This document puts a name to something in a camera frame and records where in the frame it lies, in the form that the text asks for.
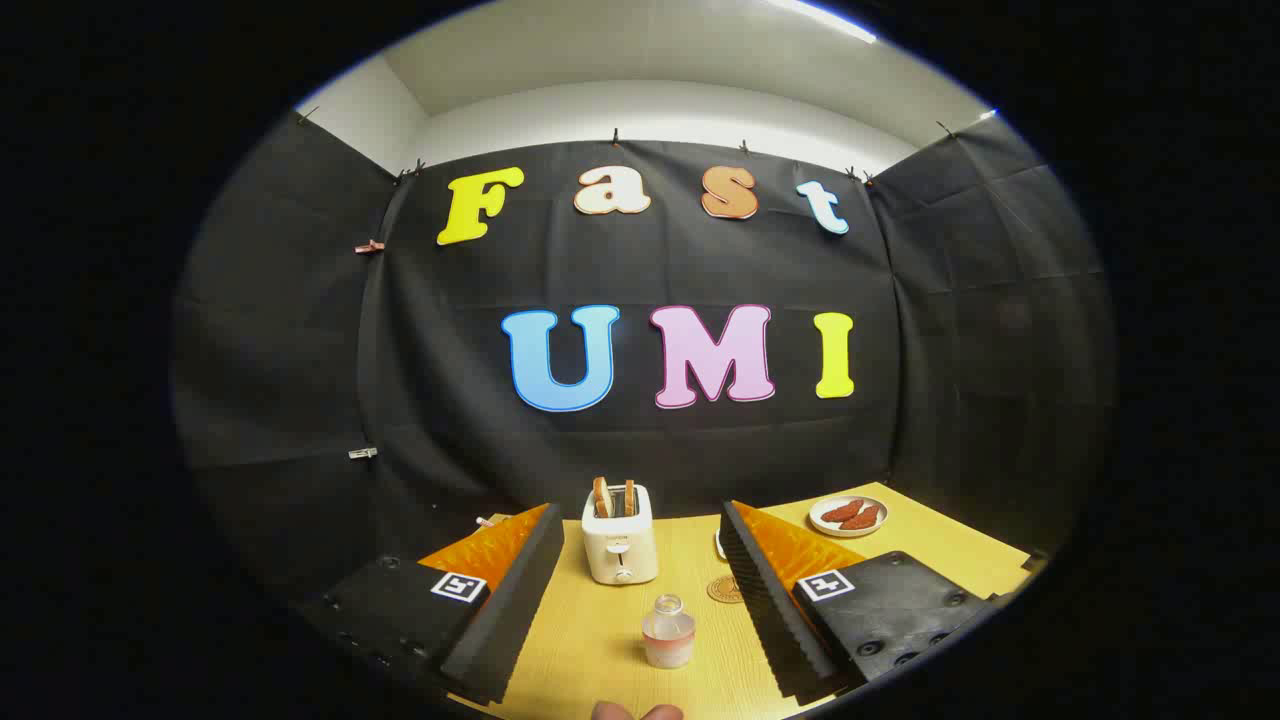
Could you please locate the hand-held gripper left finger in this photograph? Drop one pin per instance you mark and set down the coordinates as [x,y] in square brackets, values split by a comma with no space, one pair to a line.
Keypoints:
[510,610]

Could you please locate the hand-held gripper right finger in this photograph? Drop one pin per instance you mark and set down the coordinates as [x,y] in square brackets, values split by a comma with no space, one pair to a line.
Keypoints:
[770,610]

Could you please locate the round wooden coaster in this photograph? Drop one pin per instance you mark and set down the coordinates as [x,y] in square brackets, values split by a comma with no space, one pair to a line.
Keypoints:
[722,590]

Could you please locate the clear juice bottle pink label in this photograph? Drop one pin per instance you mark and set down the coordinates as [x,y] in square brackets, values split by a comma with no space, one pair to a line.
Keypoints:
[668,640]

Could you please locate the wooden table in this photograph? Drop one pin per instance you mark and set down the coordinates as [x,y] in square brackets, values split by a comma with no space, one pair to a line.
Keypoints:
[600,640]

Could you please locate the small white plate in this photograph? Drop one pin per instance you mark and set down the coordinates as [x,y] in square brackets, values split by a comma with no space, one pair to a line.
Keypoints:
[825,522]

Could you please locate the red sausage piece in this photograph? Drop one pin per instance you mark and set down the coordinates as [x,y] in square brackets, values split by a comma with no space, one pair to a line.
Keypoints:
[842,511]
[862,518]

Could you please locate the white toaster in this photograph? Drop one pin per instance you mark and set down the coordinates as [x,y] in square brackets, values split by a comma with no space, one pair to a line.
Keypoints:
[620,550]

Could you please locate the toast slice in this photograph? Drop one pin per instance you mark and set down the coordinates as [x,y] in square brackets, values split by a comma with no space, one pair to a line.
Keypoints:
[602,497]
[630,498]

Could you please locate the black backdrop cloth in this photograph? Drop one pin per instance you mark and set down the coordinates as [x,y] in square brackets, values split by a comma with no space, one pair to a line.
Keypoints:
[450,400]

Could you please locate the pink clip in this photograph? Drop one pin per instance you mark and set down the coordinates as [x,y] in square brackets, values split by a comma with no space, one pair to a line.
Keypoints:
[368,246]

